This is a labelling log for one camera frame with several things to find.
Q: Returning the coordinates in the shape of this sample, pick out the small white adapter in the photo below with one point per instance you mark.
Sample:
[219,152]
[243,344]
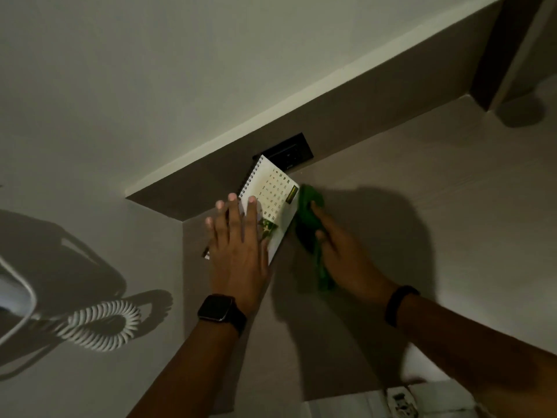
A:
[401,404]

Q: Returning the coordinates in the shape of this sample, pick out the person's right forearm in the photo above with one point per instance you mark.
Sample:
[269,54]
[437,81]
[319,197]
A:
[470,356]

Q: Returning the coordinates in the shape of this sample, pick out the person's right hand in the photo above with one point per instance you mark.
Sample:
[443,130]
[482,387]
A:
[348,261]

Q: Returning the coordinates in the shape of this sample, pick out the green cleaning cloth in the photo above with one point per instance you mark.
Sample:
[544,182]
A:
[307,204]

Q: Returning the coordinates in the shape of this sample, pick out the black fitness band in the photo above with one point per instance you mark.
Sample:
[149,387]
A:
[398,300]

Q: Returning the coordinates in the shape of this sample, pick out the person's left hand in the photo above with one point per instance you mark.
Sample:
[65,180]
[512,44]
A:
[237,265]

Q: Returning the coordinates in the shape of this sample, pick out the person's left middle finger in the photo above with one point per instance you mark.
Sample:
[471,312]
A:
[236,217]

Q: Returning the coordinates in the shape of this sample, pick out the black smartwatch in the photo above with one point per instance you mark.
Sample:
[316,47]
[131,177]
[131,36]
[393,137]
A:
[219,311]

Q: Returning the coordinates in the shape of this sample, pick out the white spiral desk calendar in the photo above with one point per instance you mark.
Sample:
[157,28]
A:
[278,191]

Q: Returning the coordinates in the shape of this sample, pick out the black wall socket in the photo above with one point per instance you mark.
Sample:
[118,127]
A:
[289,150]

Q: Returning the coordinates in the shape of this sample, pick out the person's left thumb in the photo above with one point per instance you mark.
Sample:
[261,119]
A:
[265,252]

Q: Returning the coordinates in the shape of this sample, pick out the person's left little finger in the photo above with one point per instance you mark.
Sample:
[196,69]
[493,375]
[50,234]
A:
[211,235]

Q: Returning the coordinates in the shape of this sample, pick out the person's left forearm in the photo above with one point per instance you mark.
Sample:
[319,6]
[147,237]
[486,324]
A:
[191,370]

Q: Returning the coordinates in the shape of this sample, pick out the person's right thumb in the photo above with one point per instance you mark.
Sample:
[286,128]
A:
[325,241]

